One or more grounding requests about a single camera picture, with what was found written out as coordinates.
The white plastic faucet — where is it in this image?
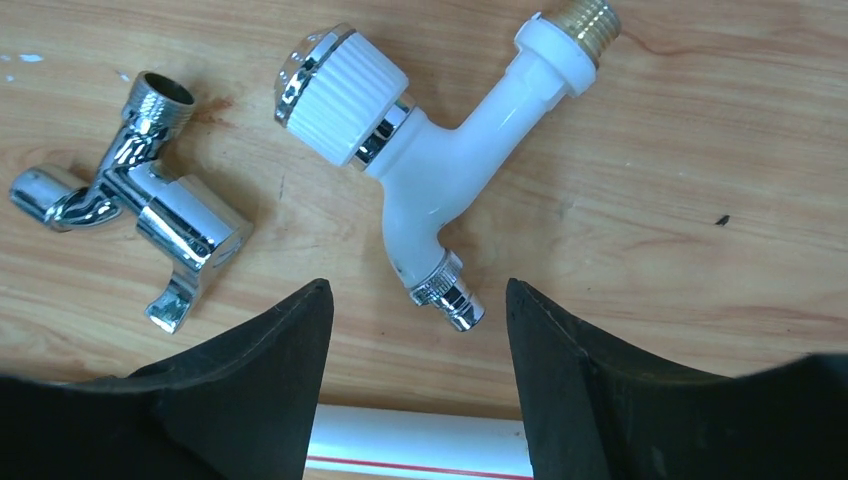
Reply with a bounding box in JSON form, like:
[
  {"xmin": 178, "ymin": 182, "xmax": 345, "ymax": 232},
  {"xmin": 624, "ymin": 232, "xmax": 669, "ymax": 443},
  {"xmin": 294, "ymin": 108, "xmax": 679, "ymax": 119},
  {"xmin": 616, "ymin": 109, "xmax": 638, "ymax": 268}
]
[{"xmin": 274, "ymin": 1, "xmax": 622, "ymax": 332}]

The white PVC pipe frame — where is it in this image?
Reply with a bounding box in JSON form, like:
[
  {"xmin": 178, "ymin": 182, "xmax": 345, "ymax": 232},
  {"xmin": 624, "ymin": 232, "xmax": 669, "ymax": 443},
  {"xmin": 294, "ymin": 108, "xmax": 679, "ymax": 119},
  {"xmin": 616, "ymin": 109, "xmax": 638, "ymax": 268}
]
[{"xmin": 306, "ymin": 404, "xmax": 533, "ymax": 479}]

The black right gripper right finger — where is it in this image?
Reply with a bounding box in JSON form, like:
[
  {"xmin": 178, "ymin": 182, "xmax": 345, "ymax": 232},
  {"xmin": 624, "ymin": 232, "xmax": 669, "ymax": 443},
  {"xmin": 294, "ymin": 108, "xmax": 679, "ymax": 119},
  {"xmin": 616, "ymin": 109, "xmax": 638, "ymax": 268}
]
[{"xmin": 506, "ymin": 279, "xmax": 847, "ymax": 479}]

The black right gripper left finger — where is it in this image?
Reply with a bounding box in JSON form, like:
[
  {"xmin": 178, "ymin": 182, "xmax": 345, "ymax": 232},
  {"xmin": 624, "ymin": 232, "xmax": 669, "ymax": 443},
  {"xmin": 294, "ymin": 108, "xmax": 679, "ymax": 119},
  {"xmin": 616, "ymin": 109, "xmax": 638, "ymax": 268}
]
[{"xmin": 1, "ymin": 279, "xmax": 334, "ymax": 479}]

